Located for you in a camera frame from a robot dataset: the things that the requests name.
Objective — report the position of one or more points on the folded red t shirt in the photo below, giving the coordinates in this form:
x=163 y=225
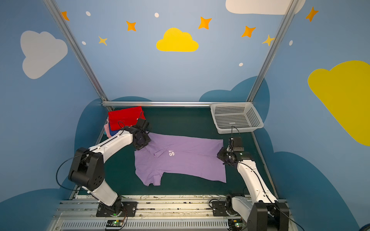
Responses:
x=125 y=117

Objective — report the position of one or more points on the purple t shirt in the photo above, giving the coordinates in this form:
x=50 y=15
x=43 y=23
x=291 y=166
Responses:
x=179 y=155

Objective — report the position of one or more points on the left controller circuit board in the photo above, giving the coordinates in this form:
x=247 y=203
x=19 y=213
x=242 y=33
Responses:
x=114 y=224

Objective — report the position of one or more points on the right slanted aluminium post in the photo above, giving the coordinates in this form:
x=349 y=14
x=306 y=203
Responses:
x=279 y=36

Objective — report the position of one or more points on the aluminium rail base frame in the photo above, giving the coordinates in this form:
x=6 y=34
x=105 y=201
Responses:
x=153 y=213

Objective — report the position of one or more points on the white plastic laundry basket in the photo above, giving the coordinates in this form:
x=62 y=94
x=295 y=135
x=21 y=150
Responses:
x=242 y=117

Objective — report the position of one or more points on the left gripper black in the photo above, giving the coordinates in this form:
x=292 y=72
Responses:
x=144 y=134

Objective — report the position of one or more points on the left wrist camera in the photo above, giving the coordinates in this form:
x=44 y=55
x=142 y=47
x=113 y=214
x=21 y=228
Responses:
x=142 y=124

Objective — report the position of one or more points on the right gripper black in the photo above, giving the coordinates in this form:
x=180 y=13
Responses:
x=222 y=156

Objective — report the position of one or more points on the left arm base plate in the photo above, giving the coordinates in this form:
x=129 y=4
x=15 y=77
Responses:
x=124 y=209

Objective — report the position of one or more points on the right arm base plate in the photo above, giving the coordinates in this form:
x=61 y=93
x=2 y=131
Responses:
x=223 y=209

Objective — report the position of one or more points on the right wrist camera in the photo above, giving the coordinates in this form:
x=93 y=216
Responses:
x=237 y=145

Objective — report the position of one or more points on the rear horizontal aluminium bar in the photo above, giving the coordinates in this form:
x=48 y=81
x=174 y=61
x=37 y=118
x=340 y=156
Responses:
x=163 y=104

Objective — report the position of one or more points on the folded pink t shirt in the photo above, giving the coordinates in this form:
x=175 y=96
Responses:
x=107 y=130

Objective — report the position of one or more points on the slanted aluminium post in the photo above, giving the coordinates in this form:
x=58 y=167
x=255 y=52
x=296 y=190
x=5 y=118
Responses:
x=66 y=31
x=279 y=36

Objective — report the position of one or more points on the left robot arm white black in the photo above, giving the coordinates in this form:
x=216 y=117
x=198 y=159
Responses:
x=88 y=168

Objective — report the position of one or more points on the folded blue t shirt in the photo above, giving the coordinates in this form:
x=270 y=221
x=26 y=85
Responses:
x=111 y=132

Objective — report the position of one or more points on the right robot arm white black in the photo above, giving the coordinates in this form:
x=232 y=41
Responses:
x=264 y=212

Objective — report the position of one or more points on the controller circuit board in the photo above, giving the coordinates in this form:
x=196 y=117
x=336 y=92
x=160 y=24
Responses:
x=235 y=225
x=114 y=224

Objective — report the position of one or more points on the left slanted aluminium post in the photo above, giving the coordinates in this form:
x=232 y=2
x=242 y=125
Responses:
x=66 y=31

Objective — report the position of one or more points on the right controller circuit board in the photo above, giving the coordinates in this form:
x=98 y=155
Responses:
x=235 y=225

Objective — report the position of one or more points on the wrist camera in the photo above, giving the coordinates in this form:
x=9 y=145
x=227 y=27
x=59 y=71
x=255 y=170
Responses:
x=142 y=124
x=237 y=145

